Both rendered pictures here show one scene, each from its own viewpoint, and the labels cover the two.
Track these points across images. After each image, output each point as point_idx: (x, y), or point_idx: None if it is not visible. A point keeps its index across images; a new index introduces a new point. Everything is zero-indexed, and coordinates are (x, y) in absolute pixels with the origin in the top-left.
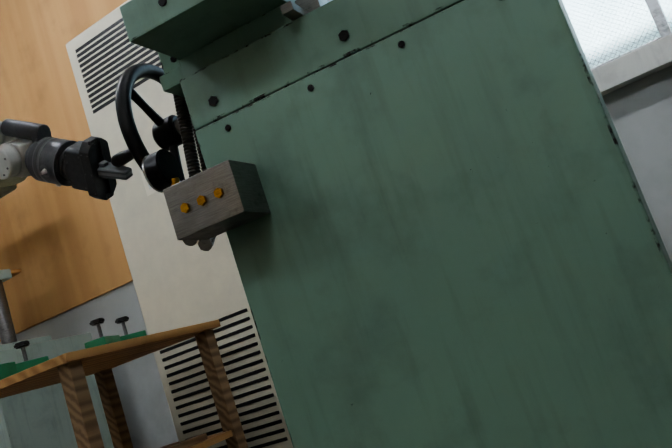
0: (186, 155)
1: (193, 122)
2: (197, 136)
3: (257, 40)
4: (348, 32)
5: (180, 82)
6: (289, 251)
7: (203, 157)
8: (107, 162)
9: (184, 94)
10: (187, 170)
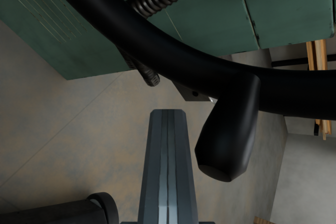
0: None
1: (269, 47)
2: (253, 50)
3: None
4: None
5: (329, 38)
6: None
7: (231, 54)
8: (208, 223)
9: (308, 41)
10: None
